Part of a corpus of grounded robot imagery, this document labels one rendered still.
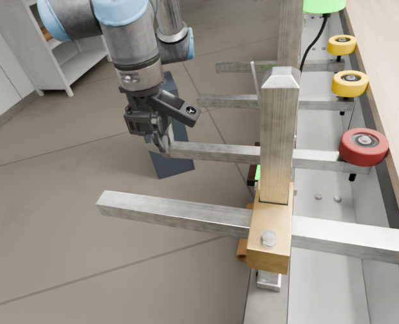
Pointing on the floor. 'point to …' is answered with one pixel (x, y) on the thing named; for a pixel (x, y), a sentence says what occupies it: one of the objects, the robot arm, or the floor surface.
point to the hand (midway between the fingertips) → (170, 154)
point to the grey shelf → (11, 22)
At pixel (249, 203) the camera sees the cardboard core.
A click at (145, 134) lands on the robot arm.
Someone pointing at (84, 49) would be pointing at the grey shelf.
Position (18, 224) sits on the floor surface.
